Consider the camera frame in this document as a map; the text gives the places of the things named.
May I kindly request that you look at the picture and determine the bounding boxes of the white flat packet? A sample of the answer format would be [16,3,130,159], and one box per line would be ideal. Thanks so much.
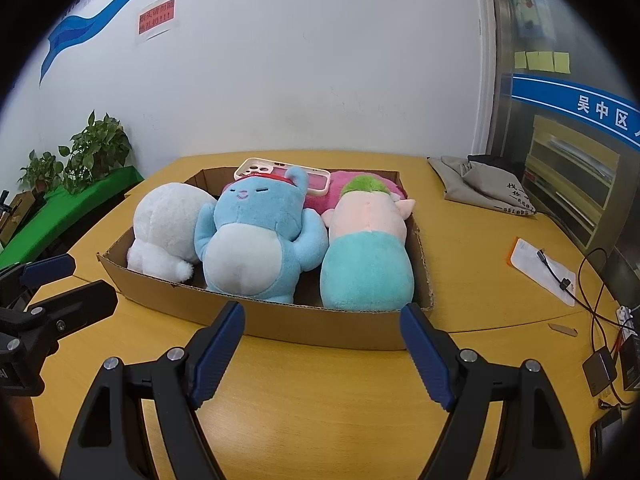
[506,238,576,307]

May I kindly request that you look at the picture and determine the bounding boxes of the black power adapter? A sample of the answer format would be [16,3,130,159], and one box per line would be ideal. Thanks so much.
[582,350,618,396]

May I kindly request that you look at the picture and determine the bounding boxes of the teal peach green-haired plush toy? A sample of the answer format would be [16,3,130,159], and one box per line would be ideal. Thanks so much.
[319,174,417,311]

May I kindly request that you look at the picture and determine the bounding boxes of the blue plush toy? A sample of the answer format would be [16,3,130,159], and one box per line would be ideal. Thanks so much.
[195,166,331,305]

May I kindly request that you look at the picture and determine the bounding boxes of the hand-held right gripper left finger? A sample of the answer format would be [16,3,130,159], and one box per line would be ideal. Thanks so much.
[66,300,246,480]

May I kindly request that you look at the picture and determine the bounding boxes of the small green potted plant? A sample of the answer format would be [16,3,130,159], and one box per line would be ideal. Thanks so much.
[17,150,63,193]

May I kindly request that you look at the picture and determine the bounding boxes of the white pink phone case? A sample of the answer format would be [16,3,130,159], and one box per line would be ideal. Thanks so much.
[234,157,332,197]

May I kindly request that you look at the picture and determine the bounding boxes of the black cable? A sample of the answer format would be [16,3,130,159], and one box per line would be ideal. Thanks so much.
[536,245,631,361]

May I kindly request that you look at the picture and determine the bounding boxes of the pink bear plush toy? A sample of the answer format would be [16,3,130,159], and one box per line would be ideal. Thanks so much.
[222,170,408,216]

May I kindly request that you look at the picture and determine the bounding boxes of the cartoon poster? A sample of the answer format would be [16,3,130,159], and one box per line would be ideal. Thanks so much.
[510,0,553,38]

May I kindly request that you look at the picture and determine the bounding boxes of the large green potted plant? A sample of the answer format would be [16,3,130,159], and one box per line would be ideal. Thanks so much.
[65,110,133,196]

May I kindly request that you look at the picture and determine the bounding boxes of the blue wave wall decal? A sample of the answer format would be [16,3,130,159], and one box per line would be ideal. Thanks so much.
[39,0,221,86]

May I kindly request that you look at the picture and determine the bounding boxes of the brown carton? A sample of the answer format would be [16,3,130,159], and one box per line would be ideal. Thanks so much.
[5,192,38,241]

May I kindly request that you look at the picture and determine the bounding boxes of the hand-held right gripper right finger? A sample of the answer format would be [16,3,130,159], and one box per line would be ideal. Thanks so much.
[400,302,586,480]

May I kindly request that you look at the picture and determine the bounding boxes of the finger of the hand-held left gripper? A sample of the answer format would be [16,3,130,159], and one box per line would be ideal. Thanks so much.
[27,280,119,341]
[0,254,77,303]

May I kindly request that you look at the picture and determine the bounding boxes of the black phone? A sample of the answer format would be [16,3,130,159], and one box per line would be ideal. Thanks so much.
[590,402,626,466]

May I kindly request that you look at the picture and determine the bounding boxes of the beige shelf unit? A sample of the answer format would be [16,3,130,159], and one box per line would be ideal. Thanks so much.
[522,114,618,241]

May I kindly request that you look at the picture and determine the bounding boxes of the white plush toy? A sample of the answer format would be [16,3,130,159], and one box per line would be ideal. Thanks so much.
[126,182,218,282]

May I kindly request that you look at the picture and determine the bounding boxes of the red paper sign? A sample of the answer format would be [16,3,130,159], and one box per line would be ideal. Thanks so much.
[137,0,178,38]

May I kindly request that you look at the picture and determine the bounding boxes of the blue banner sign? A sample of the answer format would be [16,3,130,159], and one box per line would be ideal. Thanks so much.
[511,72,640,148]

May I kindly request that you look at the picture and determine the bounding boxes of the grey cloth bag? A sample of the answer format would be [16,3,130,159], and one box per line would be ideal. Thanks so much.
[427,155,538,217]

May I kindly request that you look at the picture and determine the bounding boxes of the green table cloth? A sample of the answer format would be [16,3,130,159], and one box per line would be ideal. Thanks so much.
[0,166,146,271]

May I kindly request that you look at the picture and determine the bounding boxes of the black small box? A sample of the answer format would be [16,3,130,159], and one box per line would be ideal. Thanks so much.
[617,332,640,393]

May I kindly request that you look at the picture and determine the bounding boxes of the shallow cardboard box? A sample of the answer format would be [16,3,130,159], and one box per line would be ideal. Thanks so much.
[97,166,436,352]

